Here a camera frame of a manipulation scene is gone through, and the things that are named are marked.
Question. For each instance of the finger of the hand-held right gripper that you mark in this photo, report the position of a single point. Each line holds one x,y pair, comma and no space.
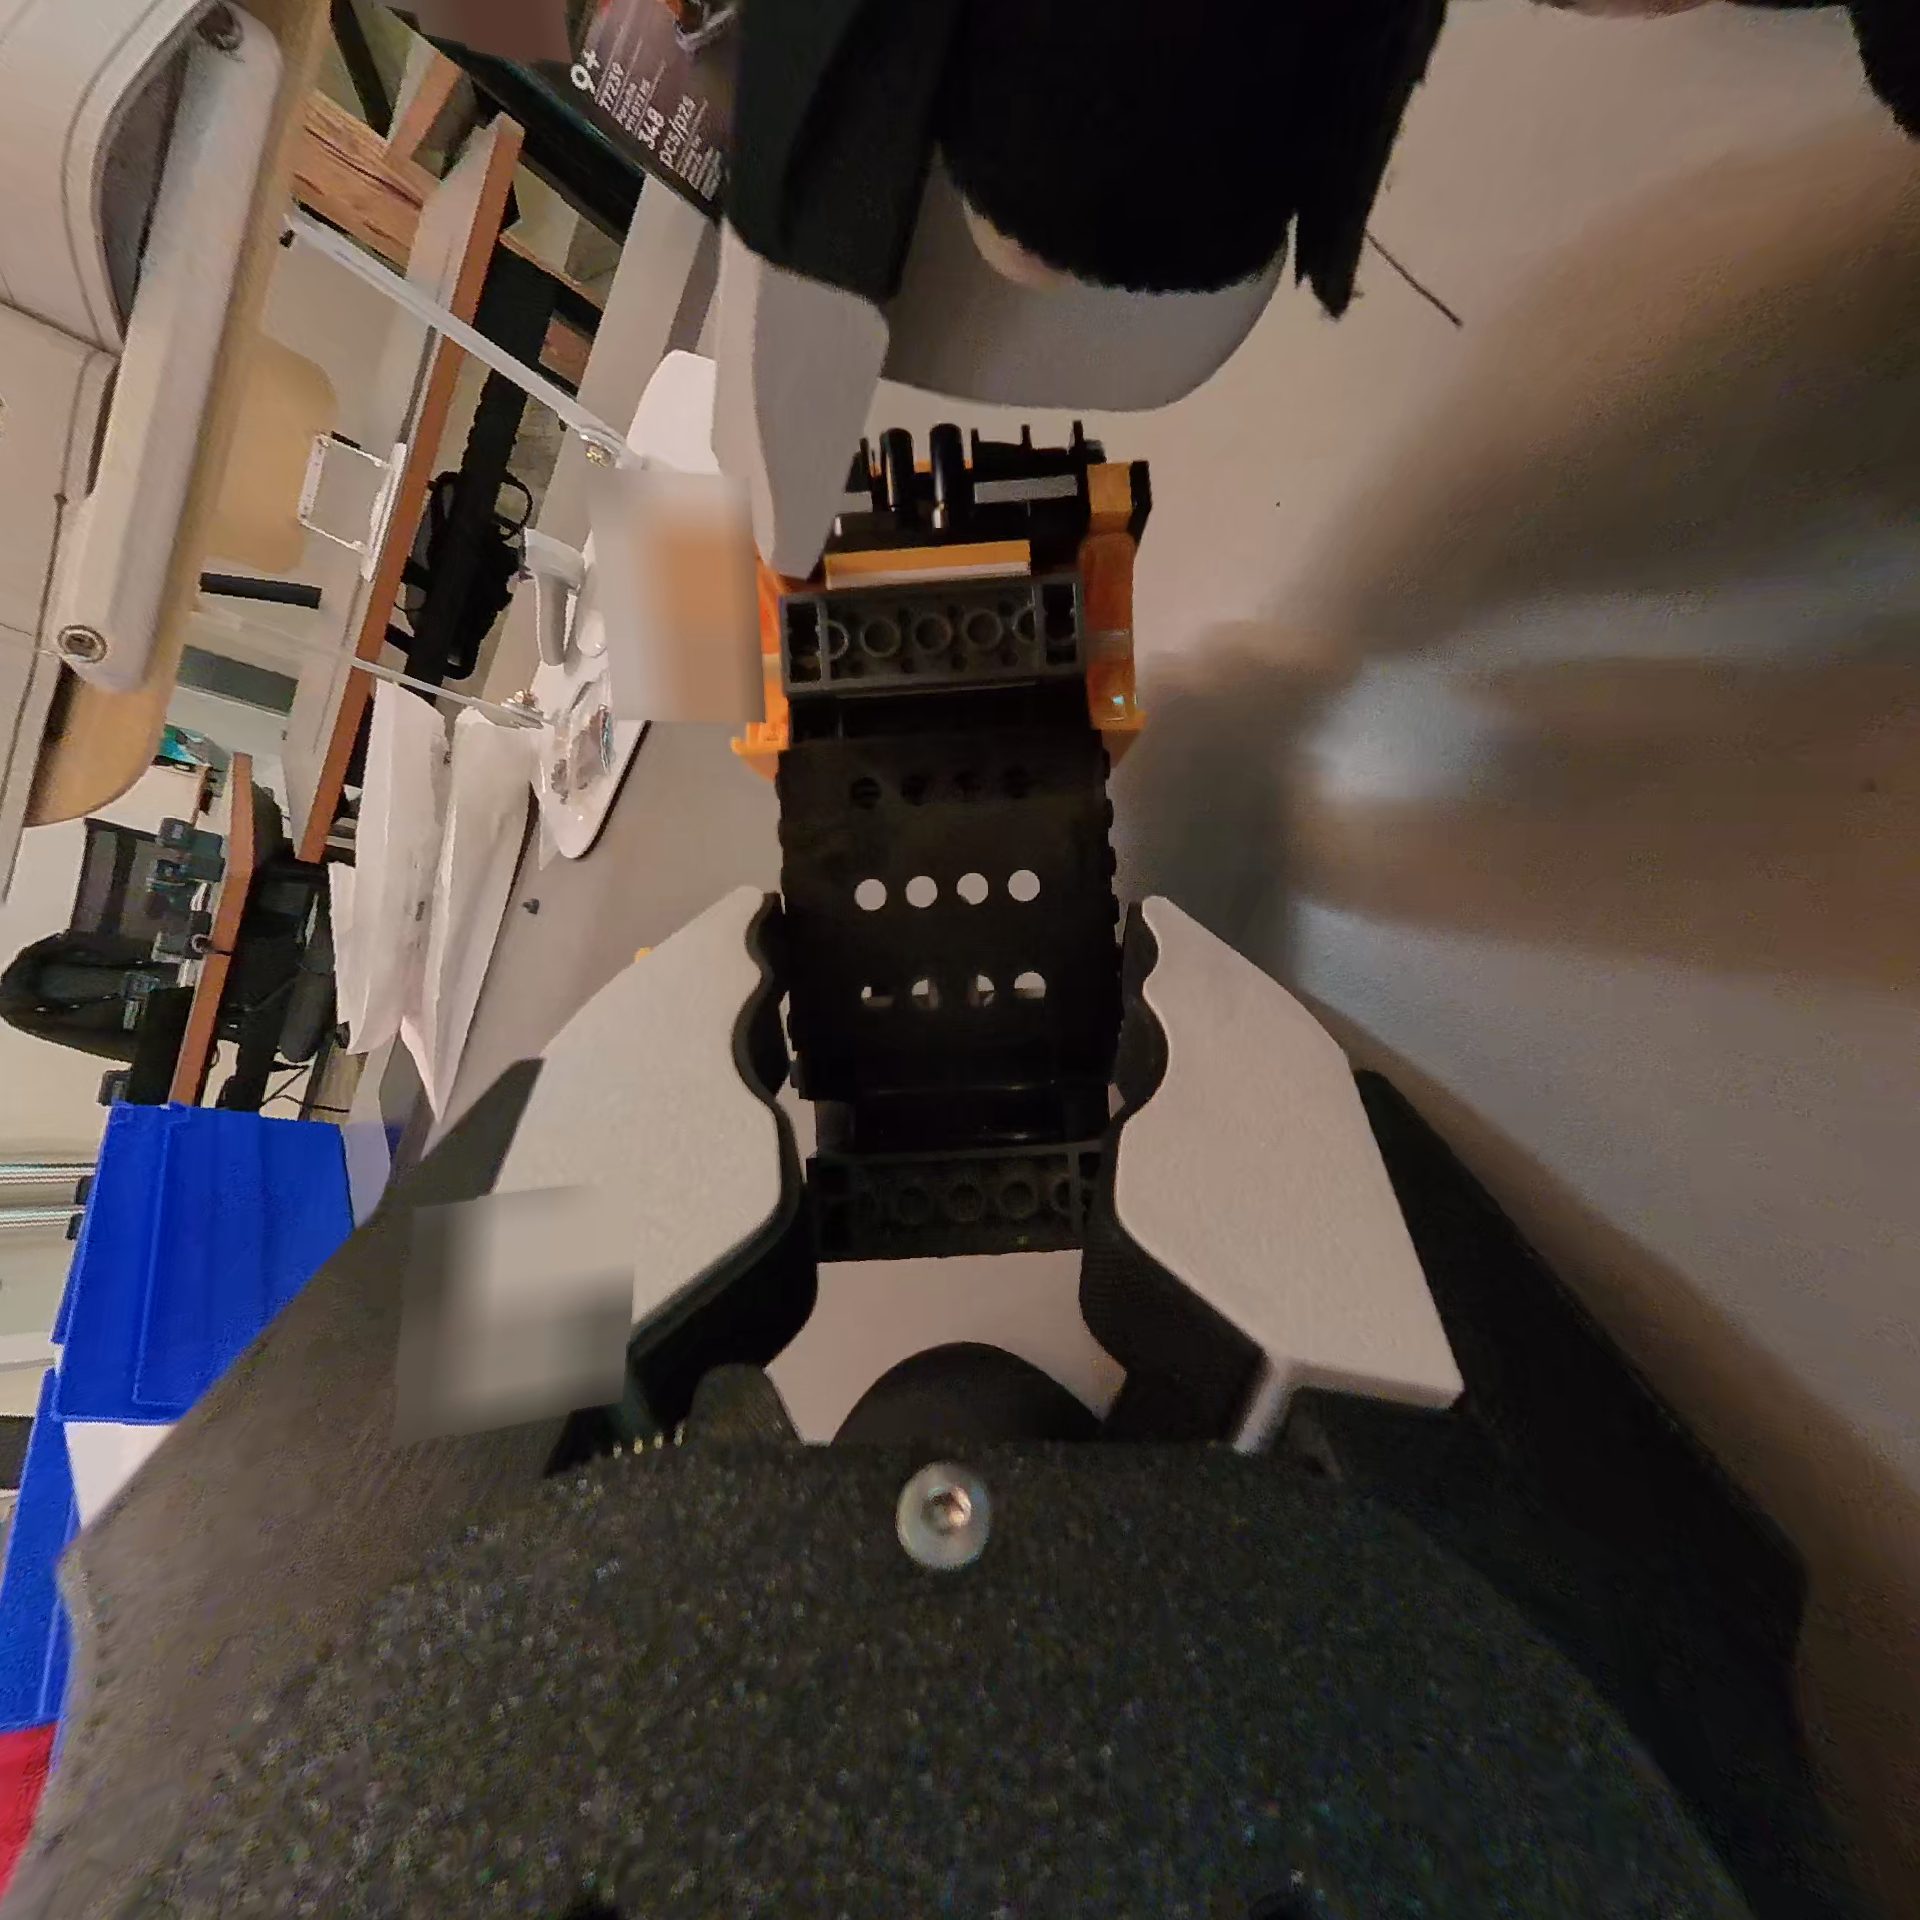
795,435

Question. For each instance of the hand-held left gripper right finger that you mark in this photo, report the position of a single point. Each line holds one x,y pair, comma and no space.
1274,1170

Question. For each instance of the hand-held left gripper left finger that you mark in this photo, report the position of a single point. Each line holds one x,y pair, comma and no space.
644,1081

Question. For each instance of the orange and black lego car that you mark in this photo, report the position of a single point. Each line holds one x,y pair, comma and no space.
944,840

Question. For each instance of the lego set box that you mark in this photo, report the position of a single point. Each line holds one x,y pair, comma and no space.
661,105

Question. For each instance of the person's right hand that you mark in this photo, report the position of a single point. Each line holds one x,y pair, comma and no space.
1020,263

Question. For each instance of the white rounded board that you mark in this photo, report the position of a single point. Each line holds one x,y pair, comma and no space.
675,404

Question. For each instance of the clear plastic parts bag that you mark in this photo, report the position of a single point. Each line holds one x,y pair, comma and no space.
583,743

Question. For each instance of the black office chair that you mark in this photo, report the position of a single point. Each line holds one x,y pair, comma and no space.
465,571
74,982

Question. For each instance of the white book stand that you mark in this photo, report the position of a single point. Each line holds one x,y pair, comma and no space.
451,332

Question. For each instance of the blue plastic bin with paper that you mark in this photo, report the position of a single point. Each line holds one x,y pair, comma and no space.
210,1245

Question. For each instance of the metal pipes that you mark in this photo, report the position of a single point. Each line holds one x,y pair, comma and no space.
39,1192

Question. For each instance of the white and plywood chair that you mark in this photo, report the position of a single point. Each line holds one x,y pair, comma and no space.
165,375

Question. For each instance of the large blue plastic bin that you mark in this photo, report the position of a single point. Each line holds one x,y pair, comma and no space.
31,1560

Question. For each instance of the red plastic bin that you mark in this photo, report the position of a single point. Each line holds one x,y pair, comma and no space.
18,1793

